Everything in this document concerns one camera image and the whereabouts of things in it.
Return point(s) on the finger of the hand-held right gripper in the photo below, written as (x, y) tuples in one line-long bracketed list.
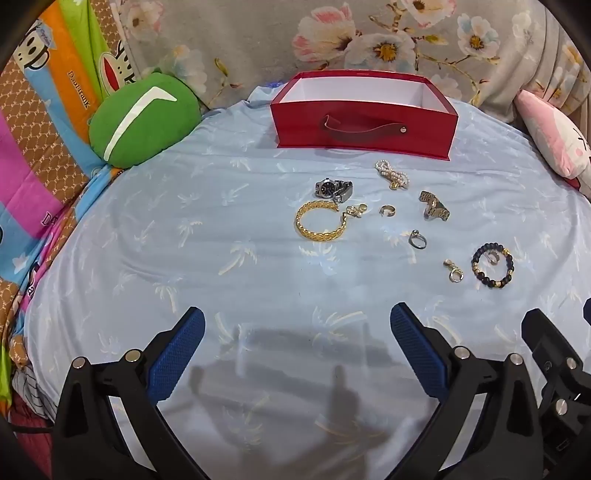
[(549, 341), (587, 310)]

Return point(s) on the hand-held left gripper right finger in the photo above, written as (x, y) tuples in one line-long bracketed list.
[(418, 355)]

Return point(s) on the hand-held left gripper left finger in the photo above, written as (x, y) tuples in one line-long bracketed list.
[(178, 355)]

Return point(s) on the small silver hoop earring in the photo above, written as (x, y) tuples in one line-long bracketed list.
[(493, 257)]

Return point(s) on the light blue palm print sheet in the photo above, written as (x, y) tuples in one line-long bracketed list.
[(207, 240)]

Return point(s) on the small gold hoop ear cuff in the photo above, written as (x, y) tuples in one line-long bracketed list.
[(387, 211)]

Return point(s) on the gold pearl charm earring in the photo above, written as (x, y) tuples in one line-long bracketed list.
[(356, 211)]

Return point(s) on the gold braided bangle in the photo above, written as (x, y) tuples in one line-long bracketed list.
[(304, 227)]

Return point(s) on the pink and white plush cushion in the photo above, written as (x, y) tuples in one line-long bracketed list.
[(554, 134)]

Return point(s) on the silver wristwatch with dark dial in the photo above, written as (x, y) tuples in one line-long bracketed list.
[(333, 189)]

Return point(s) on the green cushion with white stripe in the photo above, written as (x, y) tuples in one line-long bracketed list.
[(147, 117)]

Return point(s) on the colourful cartoon bed sheet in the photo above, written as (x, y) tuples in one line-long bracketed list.
[(41, 152)]

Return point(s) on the grey floral blanket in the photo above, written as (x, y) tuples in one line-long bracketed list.
[(286, 27)]

